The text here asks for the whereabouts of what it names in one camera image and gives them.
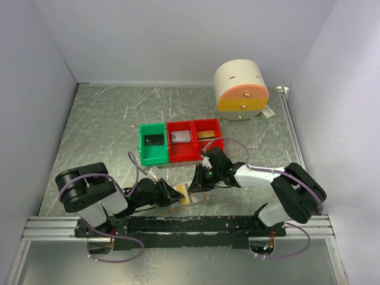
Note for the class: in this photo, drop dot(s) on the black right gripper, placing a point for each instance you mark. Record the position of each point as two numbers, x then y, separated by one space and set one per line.
198 182

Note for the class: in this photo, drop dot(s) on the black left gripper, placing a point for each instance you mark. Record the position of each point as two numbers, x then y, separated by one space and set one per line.
169 195

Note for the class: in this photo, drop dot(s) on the brown leather card holder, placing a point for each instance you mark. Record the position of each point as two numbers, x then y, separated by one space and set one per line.
176 207

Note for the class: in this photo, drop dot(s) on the orange card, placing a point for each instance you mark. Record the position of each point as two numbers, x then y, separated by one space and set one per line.
188 198

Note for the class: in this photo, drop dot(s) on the red plastic bin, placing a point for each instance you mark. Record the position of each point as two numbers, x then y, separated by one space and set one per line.
206 130
182 144

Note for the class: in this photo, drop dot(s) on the green plastic bin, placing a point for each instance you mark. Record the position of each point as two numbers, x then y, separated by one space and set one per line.
155 154

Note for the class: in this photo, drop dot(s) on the white round drawer cabinet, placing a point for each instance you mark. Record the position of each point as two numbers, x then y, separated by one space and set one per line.
240 90

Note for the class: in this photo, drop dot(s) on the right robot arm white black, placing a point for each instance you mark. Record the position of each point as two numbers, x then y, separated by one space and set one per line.
299 196

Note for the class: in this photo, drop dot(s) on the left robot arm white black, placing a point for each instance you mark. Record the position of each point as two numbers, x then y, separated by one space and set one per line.
93 194

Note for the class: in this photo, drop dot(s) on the silver purple card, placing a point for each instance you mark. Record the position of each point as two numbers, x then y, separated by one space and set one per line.
180 136

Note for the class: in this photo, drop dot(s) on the gold card in bin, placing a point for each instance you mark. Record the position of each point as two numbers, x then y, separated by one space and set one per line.
206 135

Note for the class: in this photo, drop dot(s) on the black card in green bin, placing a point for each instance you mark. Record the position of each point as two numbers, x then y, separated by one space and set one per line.
154 139

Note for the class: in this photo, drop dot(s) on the small white green box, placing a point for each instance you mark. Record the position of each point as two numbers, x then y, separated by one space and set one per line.
267 113

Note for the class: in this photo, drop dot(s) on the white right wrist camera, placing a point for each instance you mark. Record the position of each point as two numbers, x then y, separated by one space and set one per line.
206 161

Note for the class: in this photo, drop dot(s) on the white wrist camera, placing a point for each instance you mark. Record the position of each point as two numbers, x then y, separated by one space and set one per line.
152 173
206 161

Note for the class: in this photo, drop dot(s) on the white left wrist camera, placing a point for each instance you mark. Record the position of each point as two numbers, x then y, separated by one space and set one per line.
152 173

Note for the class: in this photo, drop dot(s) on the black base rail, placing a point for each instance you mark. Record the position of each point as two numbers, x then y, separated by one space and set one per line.
191 231

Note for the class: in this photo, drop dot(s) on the white corner bracket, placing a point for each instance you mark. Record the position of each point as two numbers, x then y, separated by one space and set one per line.
282 90

